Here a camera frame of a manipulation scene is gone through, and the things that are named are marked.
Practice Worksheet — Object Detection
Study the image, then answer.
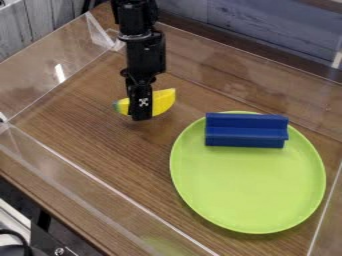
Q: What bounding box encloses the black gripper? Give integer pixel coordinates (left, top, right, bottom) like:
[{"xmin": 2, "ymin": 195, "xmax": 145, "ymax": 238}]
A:
[{"xmin": 124, "ymin": 30, "xmax": 165, "ymax": 121}]

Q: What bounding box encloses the yellow toy banana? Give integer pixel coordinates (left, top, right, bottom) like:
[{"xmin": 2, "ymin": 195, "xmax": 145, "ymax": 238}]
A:
[{"xmin": 113, "ymin": 88, "xmax": 176, "ymax": 117}]

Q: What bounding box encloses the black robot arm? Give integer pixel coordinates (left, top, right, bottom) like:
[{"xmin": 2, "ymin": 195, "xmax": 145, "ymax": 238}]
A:
[{"xmin": 109, "ymin": 0, "xmax": 165, "ymax": 121}]

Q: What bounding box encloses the green round plate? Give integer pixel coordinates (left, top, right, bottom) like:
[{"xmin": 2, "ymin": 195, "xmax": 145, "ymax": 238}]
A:
[{"xmin": 169, "ymin": 119, "xmax": 327, "ymax": 234}]

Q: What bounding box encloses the blue stepped block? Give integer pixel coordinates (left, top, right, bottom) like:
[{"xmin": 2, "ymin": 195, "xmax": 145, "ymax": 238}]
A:
[{"xmin": 204, "ymin": 113, "xmax": 288, "ymax": 148}]

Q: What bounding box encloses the black cable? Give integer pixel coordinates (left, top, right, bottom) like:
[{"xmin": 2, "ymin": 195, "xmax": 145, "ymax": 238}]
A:
[{"xmin": 0, "ymin": 229, "xmax": 32, "ymax": 256}]

